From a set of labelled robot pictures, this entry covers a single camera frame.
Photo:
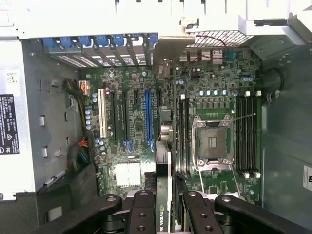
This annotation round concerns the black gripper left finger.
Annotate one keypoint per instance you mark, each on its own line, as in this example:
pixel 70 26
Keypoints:
pixel 142 214

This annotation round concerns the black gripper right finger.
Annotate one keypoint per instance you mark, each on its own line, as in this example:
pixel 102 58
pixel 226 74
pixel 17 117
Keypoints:
pixel 200 217

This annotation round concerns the silver chipset heat sink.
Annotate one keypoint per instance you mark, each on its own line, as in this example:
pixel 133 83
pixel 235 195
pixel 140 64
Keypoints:
pixel 128 174

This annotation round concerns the CPU socket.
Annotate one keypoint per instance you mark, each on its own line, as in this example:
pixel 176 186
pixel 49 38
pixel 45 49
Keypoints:
pixel 212 141

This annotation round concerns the black RAM slot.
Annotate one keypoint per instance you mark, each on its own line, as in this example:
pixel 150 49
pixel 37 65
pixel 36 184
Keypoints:
pixel 250 134
pixel 244 134
pixel 239 134
pixel 256 134

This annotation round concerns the blue expansion slot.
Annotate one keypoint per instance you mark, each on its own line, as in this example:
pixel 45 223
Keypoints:
pixel 148 117

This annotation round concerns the black expansion slot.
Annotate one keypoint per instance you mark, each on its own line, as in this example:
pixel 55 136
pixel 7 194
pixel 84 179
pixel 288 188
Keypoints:
pixel 126 117
pixel 115 117

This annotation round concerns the thin metal locking lever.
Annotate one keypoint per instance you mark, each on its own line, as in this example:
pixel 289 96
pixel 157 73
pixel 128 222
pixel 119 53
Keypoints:
pixel 243 116

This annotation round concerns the white expansion slot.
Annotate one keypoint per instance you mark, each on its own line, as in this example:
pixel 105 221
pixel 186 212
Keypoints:
pixel 102 112

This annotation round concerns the dark grey open PC case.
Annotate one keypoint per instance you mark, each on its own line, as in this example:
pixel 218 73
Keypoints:
pixel 285 146

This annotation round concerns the green motherboard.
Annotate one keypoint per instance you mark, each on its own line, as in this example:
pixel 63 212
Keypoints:
pixel 214 78

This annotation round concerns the grey power supply unit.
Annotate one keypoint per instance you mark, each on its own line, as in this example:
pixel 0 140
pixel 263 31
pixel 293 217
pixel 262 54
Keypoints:
pixel 14 146

